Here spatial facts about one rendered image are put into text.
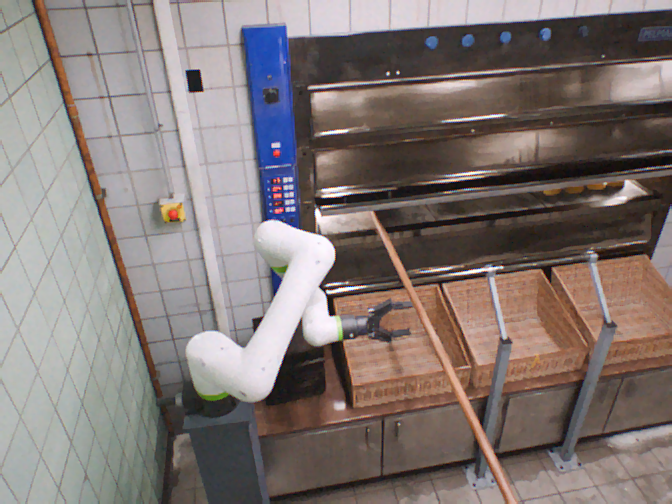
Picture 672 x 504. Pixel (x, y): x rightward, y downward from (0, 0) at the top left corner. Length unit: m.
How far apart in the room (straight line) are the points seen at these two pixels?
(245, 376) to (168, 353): 1.37
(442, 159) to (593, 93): 0.71
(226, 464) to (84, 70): 1.46
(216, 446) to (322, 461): 0.96
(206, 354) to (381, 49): 1.33
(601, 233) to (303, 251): 1.93
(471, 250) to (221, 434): 1.57
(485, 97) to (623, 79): 0.64
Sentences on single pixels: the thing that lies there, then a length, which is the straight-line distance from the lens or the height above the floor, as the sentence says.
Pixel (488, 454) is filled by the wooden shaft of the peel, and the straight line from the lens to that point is 1.68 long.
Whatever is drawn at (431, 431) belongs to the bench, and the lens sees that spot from 2.73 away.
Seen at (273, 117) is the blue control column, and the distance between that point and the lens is 2.17.
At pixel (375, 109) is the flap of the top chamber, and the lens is 2.27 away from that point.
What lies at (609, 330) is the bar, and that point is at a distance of 2.61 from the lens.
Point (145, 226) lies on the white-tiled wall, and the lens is 2.42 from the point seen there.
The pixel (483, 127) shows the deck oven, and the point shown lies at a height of 1.67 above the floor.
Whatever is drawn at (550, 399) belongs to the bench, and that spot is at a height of 0.46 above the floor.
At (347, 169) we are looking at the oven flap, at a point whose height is 1.54.
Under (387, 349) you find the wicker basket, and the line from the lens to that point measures 2.78.
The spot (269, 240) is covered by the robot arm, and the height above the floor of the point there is 1.65.
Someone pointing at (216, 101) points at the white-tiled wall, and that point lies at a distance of 2.17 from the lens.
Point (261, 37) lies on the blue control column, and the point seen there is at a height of 2.11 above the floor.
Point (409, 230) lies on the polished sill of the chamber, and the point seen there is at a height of 1.18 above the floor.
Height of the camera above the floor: 2.54
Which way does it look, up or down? 33 degrees down
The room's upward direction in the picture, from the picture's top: 2 degrees counter-clockwise
